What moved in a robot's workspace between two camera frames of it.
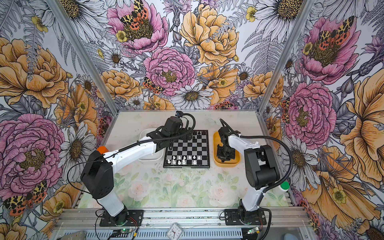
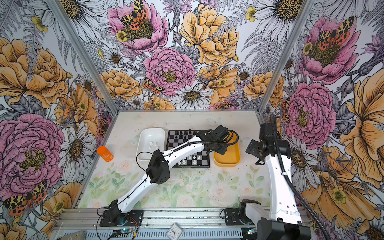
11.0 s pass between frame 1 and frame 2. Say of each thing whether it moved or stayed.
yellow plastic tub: stayed
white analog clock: stayed
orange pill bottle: stayed
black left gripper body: moved
